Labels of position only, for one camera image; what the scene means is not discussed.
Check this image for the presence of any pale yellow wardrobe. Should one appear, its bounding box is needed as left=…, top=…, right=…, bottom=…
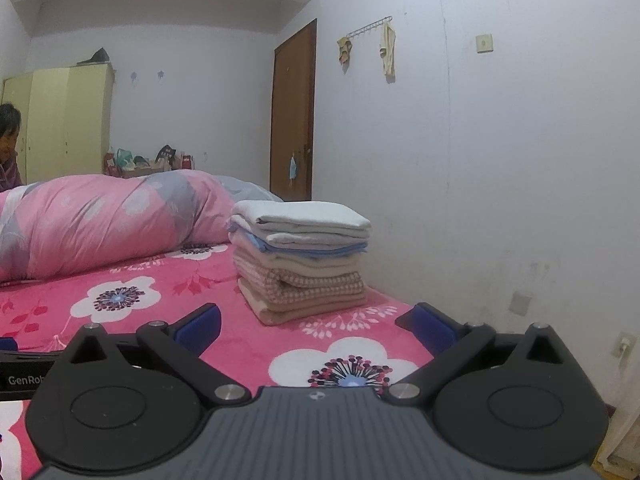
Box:
left=0, top=62, right=115, bottom=186

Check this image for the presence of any long yellow hanging cloth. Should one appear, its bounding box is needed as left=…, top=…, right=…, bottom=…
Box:
left=378, top=22, right=397, bottom=81

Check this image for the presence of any brown wooden door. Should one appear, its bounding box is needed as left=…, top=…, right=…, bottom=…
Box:
left=270, top=19, right=318, bottom=202

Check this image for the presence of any cream white folded garment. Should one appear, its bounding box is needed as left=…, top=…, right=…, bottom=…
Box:
left=229, top=230, right=370, bottom=252

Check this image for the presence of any white wall hook rack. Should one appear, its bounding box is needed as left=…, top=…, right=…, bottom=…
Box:
left=345, top=16, right=394, bottom=40

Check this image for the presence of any pink grey floral duvet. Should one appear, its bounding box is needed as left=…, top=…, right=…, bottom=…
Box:
left=0, top=169, right=286, bottom=282

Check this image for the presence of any pale beige folded garment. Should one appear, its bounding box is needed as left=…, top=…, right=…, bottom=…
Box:
left=232, top=246, right=364, bottom=282

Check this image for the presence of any white socket with plug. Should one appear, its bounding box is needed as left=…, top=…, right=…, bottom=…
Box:
left=614, top=331, right=639, bottom=361

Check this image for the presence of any blue folded garment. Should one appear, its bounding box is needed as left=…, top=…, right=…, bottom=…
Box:
left=235, top=234, right=368, bottom=260

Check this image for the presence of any pink floral blanket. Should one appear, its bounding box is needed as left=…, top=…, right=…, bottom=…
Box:
left=0, top=242, right=436, bottom=480

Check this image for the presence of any pink checked folded garment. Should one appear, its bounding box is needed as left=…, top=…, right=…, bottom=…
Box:
left=234, top=259, right=367, bottom=311

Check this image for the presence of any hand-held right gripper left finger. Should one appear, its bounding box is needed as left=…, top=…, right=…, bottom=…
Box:
left=65, top=302, right=252, bottom=407

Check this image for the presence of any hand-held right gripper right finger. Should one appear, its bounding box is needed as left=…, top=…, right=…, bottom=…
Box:
left=381, top=302, right=569, bottom=407

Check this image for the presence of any dark item atop wardrobe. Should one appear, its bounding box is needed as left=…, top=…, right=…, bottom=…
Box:
left=76, top=47, right=112, bottom=66

